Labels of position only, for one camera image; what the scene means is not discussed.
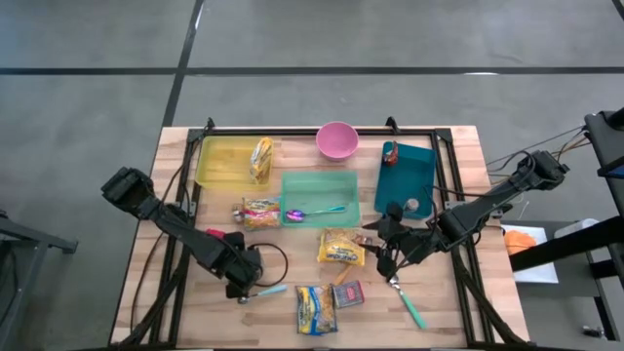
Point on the wooden stick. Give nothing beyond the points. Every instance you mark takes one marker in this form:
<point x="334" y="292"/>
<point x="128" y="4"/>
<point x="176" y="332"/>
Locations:
<point x="342" y="275"/>

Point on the dark teal plastic tray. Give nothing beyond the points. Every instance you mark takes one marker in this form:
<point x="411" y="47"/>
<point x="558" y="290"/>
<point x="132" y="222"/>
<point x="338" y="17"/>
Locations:
<point x="407" y="178"/>

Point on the small black device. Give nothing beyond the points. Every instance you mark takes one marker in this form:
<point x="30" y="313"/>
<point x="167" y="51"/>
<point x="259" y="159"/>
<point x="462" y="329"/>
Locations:
<point x="594" y="332"/>

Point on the small jar with silver lid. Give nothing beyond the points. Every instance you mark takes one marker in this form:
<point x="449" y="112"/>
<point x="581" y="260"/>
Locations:
<point x="412" y="205"/>

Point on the black metal cart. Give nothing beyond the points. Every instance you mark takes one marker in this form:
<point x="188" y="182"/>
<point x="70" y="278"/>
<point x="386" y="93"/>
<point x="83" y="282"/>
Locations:
<point x="604" y="141"/>

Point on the red box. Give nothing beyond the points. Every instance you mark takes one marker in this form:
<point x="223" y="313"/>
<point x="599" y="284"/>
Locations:
<point x="214" y="233"/>

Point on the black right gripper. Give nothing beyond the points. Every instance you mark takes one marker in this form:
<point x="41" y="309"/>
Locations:
<point x="414" y="244"/>

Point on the blue-edged noodle packet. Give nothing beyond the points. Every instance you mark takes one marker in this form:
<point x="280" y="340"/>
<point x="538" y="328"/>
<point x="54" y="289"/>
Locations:
<point x="316" y="309"/>

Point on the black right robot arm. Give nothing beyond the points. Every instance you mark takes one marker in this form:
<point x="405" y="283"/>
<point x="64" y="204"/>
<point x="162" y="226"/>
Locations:
<point x="487" y="205"/>

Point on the yellow noodle packet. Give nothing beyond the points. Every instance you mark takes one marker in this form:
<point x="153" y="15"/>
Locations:
<point x="341" y="248"/>
<point x="261" y="161"/>

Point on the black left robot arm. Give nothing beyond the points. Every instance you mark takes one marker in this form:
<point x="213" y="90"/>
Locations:
<point x="170" y="224"/>

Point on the orange object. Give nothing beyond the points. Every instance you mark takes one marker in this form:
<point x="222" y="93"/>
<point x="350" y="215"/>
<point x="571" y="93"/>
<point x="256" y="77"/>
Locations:
<point x="519" y="242"/>

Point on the red-striped noodle packet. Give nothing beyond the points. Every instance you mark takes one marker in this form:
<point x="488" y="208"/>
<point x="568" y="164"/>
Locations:
<point x="263" y="214"/>

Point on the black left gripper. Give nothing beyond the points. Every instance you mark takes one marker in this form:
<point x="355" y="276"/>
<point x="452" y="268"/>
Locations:
<point x="239" y="263"/>

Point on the pink bowl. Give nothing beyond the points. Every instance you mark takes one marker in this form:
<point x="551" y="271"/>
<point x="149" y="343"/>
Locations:
<point x="337" y="140"/>

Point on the white sheet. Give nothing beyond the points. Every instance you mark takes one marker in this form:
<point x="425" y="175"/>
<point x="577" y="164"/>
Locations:
<point x="536" y="270"/>

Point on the iridescent rainbow metal spoon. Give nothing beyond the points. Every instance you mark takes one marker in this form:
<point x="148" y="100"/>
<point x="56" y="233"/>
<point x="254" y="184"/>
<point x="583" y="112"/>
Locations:
<point x="295" y="215"/>

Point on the patterned rectangular spice tin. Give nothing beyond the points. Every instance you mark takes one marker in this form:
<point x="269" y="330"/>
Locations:
<point x="348" y="294"/>

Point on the green translucent plastic tray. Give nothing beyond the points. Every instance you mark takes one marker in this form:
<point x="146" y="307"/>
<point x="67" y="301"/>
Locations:
<point x="317" y="192"/>

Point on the yellow translucent plastic tray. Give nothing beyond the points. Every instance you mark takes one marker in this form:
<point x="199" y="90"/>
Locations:
<point x="224" y="163"/>

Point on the small reddish bottle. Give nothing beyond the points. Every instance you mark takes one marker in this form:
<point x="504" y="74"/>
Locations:
<point x="390" y="153"/>

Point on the grey metal stand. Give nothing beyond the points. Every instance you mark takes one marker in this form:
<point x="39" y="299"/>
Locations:
<point x="29" y="236"/>

